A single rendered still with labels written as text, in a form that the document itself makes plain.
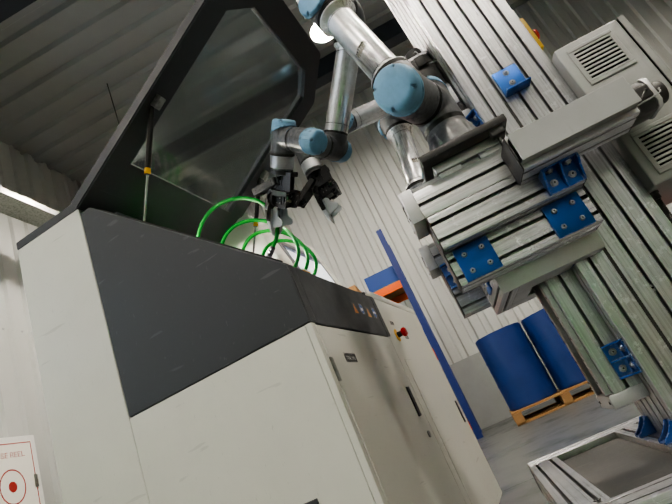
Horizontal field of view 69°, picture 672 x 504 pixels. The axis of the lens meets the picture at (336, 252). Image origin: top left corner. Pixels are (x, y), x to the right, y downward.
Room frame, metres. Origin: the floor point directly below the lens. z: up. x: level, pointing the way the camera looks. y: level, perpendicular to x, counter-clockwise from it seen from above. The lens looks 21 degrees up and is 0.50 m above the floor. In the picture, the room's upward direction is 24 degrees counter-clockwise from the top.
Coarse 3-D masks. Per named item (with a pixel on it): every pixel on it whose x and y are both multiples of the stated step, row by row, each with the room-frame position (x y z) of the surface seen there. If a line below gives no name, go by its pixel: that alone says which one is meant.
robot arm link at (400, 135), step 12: (384, 120) 1.78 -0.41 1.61; (396, 120) 1.75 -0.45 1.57; (384, 132) 1.83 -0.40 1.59; (396, 132) 1.77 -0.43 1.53; (408, 132) 1.77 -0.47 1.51; (396, 144) 1.78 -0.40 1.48; (408, 144) 1.76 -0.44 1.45; (408, 156) 1.76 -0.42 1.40; (408, 168) 1.76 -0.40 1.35; (420, 168) 1.75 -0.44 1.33; (408, 180) 1.77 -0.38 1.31; (420, 180) 1.73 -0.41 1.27
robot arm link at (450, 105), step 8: (432, 80) 1.11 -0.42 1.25; (440, 80) 1.13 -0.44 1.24; (440, 88) 1.09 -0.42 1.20; (440, 96) 1.08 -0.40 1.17; (448, 96) 1.12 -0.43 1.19; (440, 104) 1.09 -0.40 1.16; (448, 104) 1.12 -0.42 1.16; (456, 104) 1.14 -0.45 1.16; (440, 112) 1.11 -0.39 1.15; (448, 112) 1.11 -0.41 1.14; (432, 120) 1.12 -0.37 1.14; (424, 128) 1.15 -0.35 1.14
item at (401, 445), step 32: (352, 352) 1.34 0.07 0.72; (384, 352) 1.64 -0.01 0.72; (352, 384) 1.24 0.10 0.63; (384, 384) 1.49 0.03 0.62; (384, 416) 1.37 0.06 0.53; (416, 416) 1.67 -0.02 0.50; (384, 448) 1.27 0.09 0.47; (416, 448) 1.53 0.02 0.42; (384, 480) 1.19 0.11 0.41; (416, 480) 1.41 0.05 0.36; (448, 480) 1.71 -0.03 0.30
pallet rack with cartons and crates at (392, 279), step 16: (384, 240) 6.54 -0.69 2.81; (384, 272) 6.76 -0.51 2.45; (400, 272) 6.54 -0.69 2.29; (352, 288) 6.78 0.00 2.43; (368, 288) 6.79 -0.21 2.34; (384, 288) 6.59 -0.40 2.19; (400, 288) 6.59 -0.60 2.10; (416, 304) 6.54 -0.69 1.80; (432, 336) 6.54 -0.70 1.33; (448, 368) 6.54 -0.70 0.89; (464, 400) 6.54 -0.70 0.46; (480, 432) 6.54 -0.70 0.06
